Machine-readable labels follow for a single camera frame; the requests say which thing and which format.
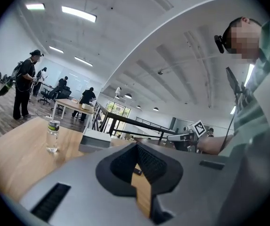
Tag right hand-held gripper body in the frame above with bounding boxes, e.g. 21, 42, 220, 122
174, 120, 208, 153

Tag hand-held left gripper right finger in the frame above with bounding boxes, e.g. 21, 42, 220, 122
137, 142, 234, 226

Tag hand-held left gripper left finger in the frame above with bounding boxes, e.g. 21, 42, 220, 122
19, 142, 154, 226

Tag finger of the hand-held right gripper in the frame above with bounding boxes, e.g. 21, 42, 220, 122
167, 133, 193, 142

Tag grey box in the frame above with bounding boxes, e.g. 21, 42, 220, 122
78, 129, 112, 153

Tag person's right forearm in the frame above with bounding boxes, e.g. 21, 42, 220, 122
197, 134, 234, 155

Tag dark wooden table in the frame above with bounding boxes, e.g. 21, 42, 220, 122
134, 137, 176, 150

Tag thin stair railing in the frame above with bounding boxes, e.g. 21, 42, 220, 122
135, 116, 173, 133

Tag black metal railing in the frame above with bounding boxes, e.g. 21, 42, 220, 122
91, 102, 180, 148

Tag person's green printed t-shirt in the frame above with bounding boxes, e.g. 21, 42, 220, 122
218, 20, 270, 160

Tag clear water bottle green band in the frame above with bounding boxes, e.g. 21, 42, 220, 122
46, 120, 60, 153

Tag black chest-mounted display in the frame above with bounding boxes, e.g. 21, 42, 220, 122
225, 66, 246, 95

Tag large glass window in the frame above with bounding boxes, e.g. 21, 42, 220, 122
105, 100, 132, 119

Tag light wooden table white legs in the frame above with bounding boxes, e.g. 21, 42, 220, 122
0, 116, 152, 218
50, 98, 94, 121

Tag black office chair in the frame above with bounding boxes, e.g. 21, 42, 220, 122
53, 86, 73, 105
37, 88, 56, 106

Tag person's head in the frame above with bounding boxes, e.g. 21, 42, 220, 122
223, 16, 262, 60

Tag green black pouch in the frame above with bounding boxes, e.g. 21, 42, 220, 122
0, 78, 16, 97

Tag black display cable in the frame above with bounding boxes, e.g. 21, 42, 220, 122
219, 112, 237, 152

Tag black head-mounted camera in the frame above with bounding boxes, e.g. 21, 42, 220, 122
214, 34, 225, 54

